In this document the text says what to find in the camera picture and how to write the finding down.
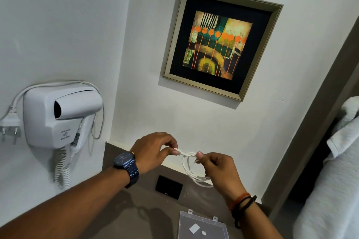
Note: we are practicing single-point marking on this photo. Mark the person's left hand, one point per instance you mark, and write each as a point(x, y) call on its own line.
point(151, 149)

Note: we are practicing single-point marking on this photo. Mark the person's right hand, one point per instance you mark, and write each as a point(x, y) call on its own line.
point(221, 171)

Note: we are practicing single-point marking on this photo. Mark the person's left thumb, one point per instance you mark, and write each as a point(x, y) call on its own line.
point(169, 152)

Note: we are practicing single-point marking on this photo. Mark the person's right thumb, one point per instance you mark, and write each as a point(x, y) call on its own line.
point(202, 155)

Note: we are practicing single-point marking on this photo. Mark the person's right forearm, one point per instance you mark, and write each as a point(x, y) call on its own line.
point(256, 222)

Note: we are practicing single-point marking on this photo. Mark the person's left forearm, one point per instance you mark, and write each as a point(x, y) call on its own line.
point(67, 205)

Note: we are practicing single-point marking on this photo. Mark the dark blue wristwatch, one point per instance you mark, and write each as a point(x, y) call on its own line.
point(127, 164)

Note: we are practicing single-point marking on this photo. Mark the orange thread wristband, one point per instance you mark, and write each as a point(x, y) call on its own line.
point(238, 200)

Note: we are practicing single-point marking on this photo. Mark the clear plastic box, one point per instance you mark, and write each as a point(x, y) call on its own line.
point(203, 226)

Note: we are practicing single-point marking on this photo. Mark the white square adapter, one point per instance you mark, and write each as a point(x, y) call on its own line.
point(194, 229)

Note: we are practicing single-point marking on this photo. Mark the framed abstract painting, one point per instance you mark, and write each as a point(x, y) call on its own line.
point(221, 42)

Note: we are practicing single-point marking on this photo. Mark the white towel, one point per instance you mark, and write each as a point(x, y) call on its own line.
point(333, 180)

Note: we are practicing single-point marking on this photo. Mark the white power plug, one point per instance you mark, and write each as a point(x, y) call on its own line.
point(9, 125)

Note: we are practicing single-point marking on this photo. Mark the black wall socket plate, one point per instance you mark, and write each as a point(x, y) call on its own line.
point(169, 187)

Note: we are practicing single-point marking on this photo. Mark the white wall-mounted hair dryer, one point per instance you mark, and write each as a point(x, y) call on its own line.
point(56, 115)

